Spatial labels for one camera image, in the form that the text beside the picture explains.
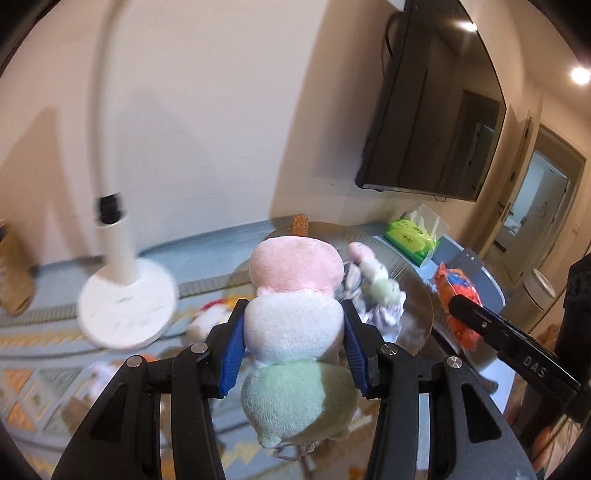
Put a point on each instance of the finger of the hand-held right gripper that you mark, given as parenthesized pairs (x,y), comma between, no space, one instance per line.
(480,321)

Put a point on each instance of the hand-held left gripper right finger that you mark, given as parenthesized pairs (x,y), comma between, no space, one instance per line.
(358,360)

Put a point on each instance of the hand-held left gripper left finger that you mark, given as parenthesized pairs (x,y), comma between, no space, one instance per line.
(233,355)

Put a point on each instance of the orange snack packet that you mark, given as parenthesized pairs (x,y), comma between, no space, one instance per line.
(455,286)

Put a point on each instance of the large paper ball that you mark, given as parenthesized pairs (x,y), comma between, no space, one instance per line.
(383,316)

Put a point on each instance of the gold ribbed bowl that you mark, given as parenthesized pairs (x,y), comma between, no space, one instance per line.
(413,314)

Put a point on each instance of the three-colour dango plush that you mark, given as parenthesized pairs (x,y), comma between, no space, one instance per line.
(295,323)

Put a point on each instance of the person's right hand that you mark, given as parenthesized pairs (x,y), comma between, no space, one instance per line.
(554,441)

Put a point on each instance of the white and red plush toy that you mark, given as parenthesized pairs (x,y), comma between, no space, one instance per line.
(207,323)

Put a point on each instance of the white waste bin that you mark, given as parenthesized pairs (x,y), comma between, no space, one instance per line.
(540,286)

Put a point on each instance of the green plush toy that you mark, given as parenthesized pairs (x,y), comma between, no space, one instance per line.
(383,286)

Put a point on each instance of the green tissue pack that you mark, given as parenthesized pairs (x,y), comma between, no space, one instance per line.
(413,237)

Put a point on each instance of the white desk lamp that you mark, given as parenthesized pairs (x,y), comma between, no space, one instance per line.
(124,304)

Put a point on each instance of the patterned woven mat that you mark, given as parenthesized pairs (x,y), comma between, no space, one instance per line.
(27,350)

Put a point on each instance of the bamboo pen holder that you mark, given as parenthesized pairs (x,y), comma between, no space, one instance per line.
(16,272)

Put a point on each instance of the ceiling spotlight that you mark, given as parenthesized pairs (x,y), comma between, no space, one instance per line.
(467,22)
(580,74)

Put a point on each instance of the wooden door frame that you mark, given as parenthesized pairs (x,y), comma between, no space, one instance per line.
(535,194)

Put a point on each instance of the black wall television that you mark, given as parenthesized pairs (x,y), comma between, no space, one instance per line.
(425,101)

